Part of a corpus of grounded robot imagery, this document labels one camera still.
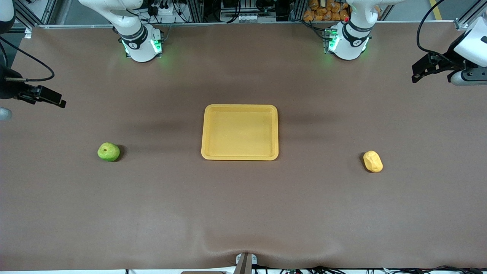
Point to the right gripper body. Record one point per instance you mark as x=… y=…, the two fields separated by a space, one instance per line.
x=7 y=88

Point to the green apple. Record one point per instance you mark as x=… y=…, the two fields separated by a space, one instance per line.
x=108 y=152

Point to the yellow potato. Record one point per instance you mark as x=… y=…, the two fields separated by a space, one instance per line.
x=373 y=161

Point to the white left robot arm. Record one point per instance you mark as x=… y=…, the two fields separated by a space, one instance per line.
x=352 y=42

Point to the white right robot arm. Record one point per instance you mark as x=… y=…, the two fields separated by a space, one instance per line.
x=139 y=42

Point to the yellow plastic tray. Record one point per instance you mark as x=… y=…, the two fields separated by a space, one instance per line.
x=243 y=137

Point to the bag of orange buns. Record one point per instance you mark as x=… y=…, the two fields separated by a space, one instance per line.
x=323 y=11

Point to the white power strip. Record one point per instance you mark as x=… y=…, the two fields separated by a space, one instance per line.
x=163 y=9

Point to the white terminal block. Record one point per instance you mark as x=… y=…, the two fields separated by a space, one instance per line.
x=251 y=18

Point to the brown table mat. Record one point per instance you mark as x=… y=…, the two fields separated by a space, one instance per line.
x=243 y=213

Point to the aluminium frame post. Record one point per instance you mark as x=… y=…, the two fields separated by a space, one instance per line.
x=34 y=13
x=462 y=23

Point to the small silver corner bracket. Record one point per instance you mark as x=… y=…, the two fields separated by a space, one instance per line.
x=28 y=33

